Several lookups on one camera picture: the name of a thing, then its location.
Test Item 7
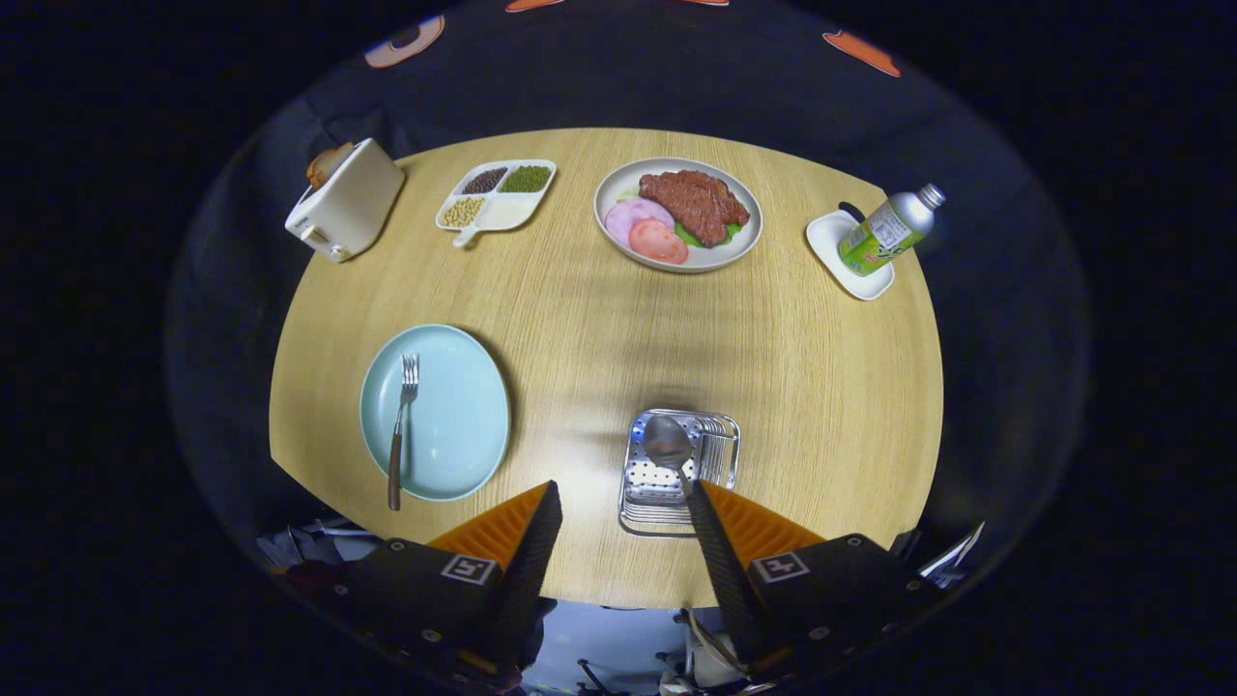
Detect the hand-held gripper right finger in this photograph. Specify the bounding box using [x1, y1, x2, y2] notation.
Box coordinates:
[684, 478, 943, 682]

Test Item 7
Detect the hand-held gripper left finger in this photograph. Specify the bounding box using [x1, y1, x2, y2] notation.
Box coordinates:
[329, 480, 564, 689]

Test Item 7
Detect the spoon with wooden handle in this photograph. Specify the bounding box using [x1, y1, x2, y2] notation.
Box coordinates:
[644, 414, 699, 496]

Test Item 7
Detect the fork with wooden handle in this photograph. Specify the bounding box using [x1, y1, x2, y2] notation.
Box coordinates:
[388, 353, 420, 512]

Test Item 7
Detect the white bag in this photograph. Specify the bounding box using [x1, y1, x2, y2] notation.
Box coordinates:
[676, 609, 745, 692]

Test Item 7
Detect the metal cutlery rack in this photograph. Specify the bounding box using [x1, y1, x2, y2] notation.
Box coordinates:
[618, 407, 742, 538]

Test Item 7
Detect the light blue plate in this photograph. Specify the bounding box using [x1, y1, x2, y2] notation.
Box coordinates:
[360, 323, 512, 503]

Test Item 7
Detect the pale crumpled cloth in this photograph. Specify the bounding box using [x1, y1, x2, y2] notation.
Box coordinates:
[256, 517, 388, 571]

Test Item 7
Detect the white sheet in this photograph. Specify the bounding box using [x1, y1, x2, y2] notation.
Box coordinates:
[918, 522, 987, 586]

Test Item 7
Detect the white round food plate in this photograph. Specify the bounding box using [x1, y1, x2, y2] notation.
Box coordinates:
[592, 157, 764, 275]

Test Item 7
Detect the red tomato slice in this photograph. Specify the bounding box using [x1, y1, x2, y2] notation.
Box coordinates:
[628, 217, 690, 266]

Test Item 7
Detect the green lettuce leaf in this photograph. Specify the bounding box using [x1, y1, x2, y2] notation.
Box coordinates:
[674, 222, 743, 248]

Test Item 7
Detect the white square coaster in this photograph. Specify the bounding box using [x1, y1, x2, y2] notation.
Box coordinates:
[805, 209, 896, 302]

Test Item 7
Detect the white divided tray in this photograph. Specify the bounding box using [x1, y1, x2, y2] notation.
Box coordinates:
[435, 159, 559, 249]

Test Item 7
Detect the pink ham slice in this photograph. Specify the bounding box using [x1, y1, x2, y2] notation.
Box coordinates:
[604, 197, 676, 248]

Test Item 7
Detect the brown steak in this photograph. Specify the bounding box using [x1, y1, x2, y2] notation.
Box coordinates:
[638, 169, 752, 248]

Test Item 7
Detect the silver bottle with green label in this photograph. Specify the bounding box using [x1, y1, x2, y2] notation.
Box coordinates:
[837, 183, 947, 278]

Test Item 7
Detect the cream white toaster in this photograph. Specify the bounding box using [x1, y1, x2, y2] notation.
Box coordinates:
[284, 138, 407, 264]

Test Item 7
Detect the brown toast slice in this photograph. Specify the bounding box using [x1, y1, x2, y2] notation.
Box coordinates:
[306, 142, 356, 189]

